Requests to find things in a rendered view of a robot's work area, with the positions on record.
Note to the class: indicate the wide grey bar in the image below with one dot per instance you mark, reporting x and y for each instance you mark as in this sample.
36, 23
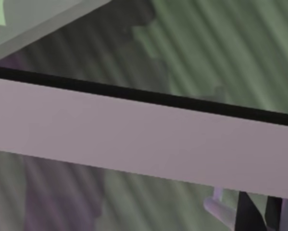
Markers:
139, 134

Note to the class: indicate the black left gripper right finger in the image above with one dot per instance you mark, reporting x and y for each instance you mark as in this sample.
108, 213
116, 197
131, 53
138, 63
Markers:
274, 211

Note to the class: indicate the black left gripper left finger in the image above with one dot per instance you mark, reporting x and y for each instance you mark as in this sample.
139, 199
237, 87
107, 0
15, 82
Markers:
248, 216

